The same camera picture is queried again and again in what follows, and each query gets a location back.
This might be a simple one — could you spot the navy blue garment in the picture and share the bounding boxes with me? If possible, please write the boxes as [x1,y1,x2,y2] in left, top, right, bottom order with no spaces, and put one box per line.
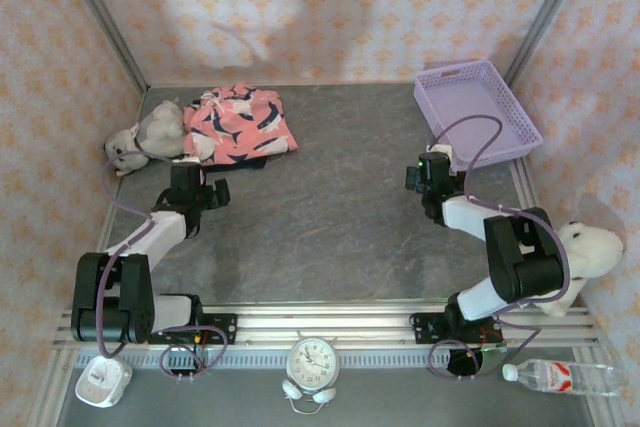
[201,154,282,172]

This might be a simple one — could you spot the pink whale print shorts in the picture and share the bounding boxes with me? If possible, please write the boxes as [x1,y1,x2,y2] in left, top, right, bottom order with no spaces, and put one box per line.
[182,82,300,166]

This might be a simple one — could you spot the purple plastic laundry basket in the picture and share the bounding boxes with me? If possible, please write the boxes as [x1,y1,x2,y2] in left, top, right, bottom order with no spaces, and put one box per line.
[414,59,545,172]

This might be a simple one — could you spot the grey white plush dog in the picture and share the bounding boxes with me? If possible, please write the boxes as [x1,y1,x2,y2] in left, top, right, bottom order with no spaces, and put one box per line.
[103,100,188,178]

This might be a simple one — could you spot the cream white plush dog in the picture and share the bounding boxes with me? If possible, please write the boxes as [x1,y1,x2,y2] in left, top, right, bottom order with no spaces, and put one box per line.
[534,220,625,317]

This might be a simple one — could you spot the small white square clock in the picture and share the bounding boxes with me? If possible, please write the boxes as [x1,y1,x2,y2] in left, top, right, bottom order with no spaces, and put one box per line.
[74,355,134,409]

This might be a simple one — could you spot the white twin bell alarm clock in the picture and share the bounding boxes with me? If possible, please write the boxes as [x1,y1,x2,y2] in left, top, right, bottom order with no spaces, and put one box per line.
[286,330,341,396]

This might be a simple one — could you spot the clear water bottle red label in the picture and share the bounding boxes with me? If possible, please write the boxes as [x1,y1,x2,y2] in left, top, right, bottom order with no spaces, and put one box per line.
[501,358,621,397]

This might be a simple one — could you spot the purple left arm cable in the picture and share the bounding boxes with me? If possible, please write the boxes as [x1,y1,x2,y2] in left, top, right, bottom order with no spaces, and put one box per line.
[96,150,229,381]

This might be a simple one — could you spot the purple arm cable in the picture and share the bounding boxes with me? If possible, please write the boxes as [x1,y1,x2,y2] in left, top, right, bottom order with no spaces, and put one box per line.
[96,150,229,381]
[428,114,572,379]

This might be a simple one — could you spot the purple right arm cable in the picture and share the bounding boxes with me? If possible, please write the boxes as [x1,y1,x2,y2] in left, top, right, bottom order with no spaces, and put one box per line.
[428,114,572,379]

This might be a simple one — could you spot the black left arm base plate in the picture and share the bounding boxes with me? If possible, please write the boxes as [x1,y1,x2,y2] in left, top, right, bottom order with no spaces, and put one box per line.
[147,313,238,347]

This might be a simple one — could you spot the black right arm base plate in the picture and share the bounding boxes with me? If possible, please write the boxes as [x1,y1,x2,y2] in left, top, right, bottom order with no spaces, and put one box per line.
[408,311,507,347]

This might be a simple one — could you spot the aluminium mounting rail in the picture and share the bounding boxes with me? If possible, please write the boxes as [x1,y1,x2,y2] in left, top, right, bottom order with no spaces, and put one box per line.
[52,302,601,351]

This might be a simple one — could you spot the grey slotted cable duct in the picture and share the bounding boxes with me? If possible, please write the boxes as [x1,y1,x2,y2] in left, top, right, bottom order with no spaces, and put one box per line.
[73,349,506,371]

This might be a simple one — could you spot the aluminium frame post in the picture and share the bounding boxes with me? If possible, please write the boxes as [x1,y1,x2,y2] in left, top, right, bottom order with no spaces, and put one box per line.
[52,0,150,94]
[499,0,596,96]

